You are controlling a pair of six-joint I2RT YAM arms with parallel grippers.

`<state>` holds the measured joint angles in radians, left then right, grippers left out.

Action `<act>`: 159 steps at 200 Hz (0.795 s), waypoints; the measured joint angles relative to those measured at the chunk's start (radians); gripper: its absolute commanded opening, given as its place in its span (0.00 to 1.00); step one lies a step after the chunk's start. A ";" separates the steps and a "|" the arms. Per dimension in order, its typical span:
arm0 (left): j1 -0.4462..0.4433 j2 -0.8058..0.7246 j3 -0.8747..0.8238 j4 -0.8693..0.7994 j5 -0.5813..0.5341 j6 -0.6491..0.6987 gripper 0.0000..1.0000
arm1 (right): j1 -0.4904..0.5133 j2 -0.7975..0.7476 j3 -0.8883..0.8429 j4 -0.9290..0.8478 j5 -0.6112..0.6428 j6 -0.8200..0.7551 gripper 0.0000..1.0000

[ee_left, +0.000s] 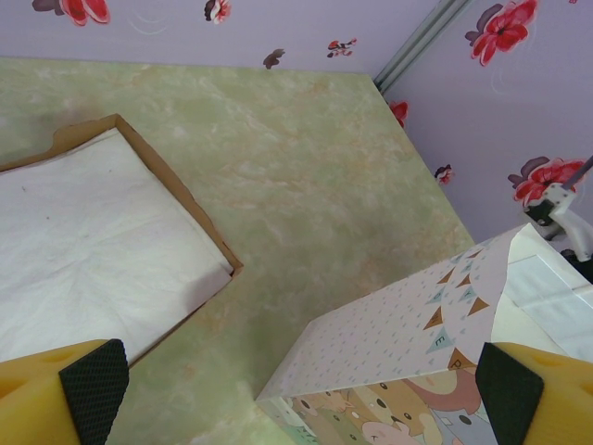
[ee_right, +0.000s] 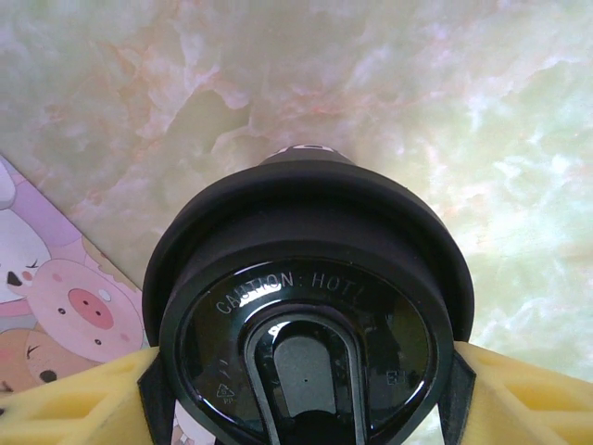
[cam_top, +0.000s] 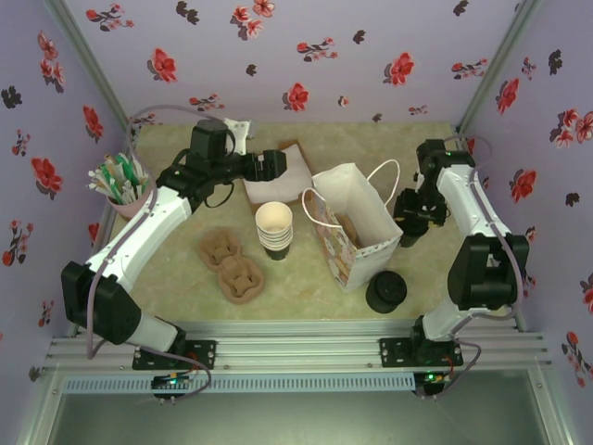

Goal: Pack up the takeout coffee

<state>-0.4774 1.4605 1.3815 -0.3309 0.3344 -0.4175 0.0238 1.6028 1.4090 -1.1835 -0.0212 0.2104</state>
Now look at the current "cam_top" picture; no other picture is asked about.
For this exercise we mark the white patterned paper gift bag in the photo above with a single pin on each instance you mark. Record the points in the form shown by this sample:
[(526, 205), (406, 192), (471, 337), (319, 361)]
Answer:
[(366, 204)]

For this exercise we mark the brown pulp cup carrier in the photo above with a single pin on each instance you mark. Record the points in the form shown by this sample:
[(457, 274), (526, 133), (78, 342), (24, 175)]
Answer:
[(241, 283), (345, 227)]

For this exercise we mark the green paper-wrapped straw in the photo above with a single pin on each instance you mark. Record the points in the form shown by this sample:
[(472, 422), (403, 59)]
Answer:
[(113, 185), (124, 171)]

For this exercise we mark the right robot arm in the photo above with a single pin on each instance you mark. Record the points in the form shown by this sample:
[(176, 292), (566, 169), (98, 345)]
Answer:
[(463, 199)]

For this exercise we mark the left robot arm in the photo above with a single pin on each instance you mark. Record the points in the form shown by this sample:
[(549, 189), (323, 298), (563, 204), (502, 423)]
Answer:
[(139, 232)]

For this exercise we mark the white paper napkin stack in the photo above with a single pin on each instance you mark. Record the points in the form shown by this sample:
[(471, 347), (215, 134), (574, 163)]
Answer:
[(282, 185)]

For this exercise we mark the brown cardboard tray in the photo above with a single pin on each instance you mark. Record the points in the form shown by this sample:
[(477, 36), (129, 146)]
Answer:
[(296, 147)]

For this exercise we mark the stack of dark paper cups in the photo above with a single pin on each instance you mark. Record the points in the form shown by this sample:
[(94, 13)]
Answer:
[(273, 220)]

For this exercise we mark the pink straw holder cup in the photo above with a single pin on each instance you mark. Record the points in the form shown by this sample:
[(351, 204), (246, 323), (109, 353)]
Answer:
[(127, 209)]

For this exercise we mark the right control board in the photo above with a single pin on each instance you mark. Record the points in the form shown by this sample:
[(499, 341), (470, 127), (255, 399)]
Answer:
[(433, 377)]

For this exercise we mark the control board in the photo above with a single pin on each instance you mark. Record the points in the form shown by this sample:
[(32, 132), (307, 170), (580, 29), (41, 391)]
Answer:
[(433, 377), (171, 382)]

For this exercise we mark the left control board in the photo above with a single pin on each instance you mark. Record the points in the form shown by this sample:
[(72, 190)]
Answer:
[(171, 382)]

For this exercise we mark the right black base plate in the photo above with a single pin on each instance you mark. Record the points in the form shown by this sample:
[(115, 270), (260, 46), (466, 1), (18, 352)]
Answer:
[(394, 352)]

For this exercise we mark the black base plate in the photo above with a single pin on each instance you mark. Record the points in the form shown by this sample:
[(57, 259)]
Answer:
[(394, 352), (204, 354)]

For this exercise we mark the right aluminium corner post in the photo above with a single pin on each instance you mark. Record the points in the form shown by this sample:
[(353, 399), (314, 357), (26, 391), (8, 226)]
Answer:
[(498, 60)]

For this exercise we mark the aluminium corner post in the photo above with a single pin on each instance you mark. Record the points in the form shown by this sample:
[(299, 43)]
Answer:
[(498, 60), (88, 60)]

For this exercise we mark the left aluminium corner post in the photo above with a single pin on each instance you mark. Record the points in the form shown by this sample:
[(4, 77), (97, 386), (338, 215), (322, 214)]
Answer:
[(88, 60)]

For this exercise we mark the aluminium front frame rail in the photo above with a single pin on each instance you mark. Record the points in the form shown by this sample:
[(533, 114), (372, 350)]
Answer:
[(296, 352)]

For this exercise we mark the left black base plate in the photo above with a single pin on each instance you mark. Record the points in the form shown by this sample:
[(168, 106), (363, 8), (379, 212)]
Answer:
[(204, 354)]

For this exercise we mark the aluminium lower frame bar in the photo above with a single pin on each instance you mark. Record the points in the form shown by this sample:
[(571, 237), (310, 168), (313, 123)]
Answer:
[(553, 412), (39, 408)]

